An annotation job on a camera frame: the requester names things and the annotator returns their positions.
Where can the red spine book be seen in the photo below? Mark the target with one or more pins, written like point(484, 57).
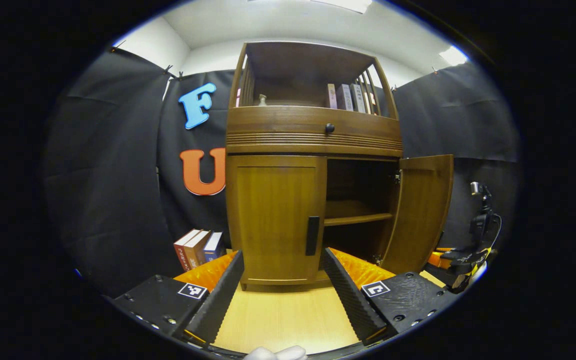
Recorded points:
point(182, 252)

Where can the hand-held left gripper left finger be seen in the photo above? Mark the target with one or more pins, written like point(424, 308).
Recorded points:
point(218, 300)

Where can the wooden double-door shoe cabinet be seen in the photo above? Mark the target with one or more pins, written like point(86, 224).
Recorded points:
point(308, 60)

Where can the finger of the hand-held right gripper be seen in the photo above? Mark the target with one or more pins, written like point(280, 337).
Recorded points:
point(438, 259)

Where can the wooden inner cabinet shelf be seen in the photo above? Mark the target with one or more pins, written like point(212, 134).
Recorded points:
point(353, 216)

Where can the white book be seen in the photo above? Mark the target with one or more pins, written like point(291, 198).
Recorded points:
point(345, 98)

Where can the wooden cabinet drawer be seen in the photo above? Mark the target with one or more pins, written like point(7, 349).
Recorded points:
point(278, 125)

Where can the pink book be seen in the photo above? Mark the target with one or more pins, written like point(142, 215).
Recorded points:
point(238, 98)

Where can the grey-white book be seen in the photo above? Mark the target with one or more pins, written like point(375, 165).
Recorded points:
point(359, 99)

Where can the small ceiling light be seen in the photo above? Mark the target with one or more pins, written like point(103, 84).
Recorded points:
point(453, 56)

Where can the wooden cabinet door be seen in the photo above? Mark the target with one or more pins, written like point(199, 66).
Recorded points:
point(420, 210)
point(273, 215)

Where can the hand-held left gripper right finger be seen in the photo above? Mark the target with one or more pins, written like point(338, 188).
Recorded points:
point(350, 300)

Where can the black backdrop cloth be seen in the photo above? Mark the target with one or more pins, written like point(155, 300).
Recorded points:
point(108, 175)

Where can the blue book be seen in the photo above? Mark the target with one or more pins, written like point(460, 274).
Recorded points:
point(213, 247)

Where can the black round drawer knob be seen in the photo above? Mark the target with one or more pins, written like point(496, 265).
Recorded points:
point(329, 128)

